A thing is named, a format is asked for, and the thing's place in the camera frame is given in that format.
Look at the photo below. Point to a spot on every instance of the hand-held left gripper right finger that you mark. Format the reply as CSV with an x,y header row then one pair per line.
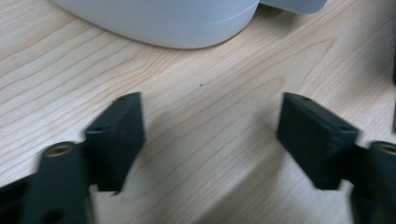
x,y
314,146

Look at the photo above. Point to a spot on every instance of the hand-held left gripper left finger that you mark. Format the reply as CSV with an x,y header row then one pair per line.
x,y
116,140

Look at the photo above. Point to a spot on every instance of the white pedal trash can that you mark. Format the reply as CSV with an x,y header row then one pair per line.
x,y
174,21

